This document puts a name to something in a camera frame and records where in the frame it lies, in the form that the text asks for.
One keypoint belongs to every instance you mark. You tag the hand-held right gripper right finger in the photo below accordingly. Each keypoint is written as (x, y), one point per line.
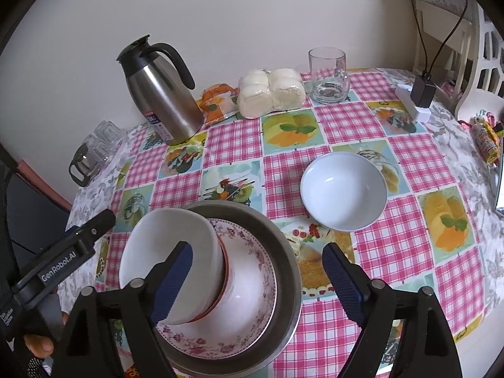
(342, 279)

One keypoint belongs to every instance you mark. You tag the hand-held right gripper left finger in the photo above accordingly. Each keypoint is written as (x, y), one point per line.
(177, 279)

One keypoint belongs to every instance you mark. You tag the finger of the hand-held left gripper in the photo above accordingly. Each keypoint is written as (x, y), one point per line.
(98, 224)

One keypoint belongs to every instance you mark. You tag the strawberry print bowl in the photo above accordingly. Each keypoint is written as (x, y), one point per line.
(165, 236)

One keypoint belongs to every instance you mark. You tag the stainless steel basin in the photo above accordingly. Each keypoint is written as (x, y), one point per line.
(285, 267)

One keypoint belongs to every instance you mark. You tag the pink floral rim bowl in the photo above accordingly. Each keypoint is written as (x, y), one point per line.
(244, 283)

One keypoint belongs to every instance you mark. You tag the plain white bowl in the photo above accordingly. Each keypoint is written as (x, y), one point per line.
(342, 189)

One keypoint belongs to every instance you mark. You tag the person's left hand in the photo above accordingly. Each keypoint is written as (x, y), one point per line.
(37, 345)

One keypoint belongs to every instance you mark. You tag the small clear glass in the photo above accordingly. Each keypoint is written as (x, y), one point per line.
(107, 132)
(94, 147)

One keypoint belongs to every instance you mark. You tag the stainless steel thermos jug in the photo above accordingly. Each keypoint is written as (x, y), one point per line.
(165, 98)

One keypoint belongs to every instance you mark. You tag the pink checked picture tablecloth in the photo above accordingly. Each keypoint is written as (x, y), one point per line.
(236, 141)

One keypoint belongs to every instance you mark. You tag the orange snack packet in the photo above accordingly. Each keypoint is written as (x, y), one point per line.
(216, 110)

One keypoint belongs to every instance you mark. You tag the white power strip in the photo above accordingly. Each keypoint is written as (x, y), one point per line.
(405, 100)

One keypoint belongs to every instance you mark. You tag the clear glass mug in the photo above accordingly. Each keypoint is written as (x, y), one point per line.
(327, 86)

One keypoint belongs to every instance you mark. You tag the pack of white steamed buns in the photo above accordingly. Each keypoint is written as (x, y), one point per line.
(271, 94)

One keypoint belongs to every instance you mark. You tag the colourful candy roll pack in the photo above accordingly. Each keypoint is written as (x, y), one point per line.
(486, 141)

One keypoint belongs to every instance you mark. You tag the black charger plug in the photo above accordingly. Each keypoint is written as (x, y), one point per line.
(423, 92)

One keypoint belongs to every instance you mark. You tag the white lattice chair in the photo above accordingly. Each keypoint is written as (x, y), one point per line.
(472, 102)

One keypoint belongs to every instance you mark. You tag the cream wooden chair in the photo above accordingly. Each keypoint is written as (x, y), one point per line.
(441, 15)

